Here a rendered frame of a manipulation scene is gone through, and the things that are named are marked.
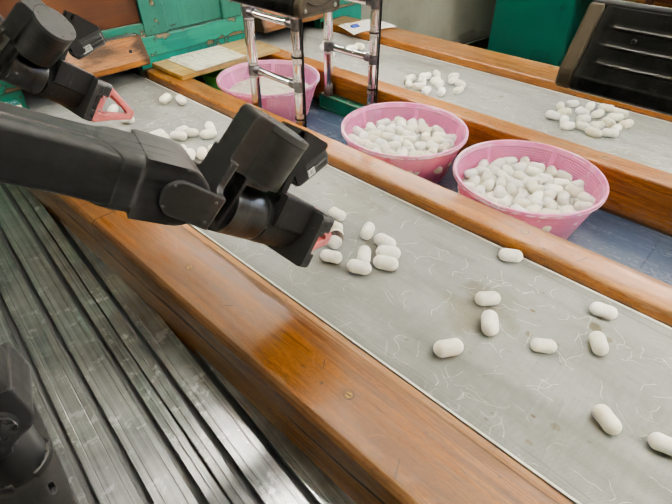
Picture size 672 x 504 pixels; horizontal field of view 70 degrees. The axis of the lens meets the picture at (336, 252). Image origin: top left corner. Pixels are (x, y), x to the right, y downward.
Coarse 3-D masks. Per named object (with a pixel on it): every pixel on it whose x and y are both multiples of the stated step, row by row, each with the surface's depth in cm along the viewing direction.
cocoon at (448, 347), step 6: (438, 342) 58; (444, 342) 58; (450, 342) 58; (456, 342) 58; (438, 348) 57; (444, 348) 57; (450, 348) 57; (456, 348) 58; (462, 348) 58; (438, 354) 58; (444, 354) 57; (450, 354) 58; (456, 354) 58
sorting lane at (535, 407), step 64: (128, 128) 108; (320, 192) 87; (384, 192) 87; (256, 256) 73; (448, 256) 73; (384, 320) 63; (448, 320) 63; (512, 320) 63; (576, 320) 63; (640, 320) 63; (448, 384) 56; (512, 384) 56; (576, 384) 56; (640, 384) 56; (512, 448) 50; (576, 448) 50; (640, 448) 50
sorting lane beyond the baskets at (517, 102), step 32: (320, 32) 167; (352, 64) 141; (384, 64) 141; (416, 64) 141; (448, 64) 141; (448, 96) 122; (480, 96) 122; (512, 96) 122; (544, 96) 122; (544, 128) 108; (640, 128) 108; (640, 160) 97
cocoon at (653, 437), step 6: (654, 432) 49; (648, 438) 49; (654, 438) 49; (660, 438) 49; (666, 438) 48; (654, 444) 49; (660, 444) 48; (666, 444) 48; (660, 450) 49; (666, 450) 48
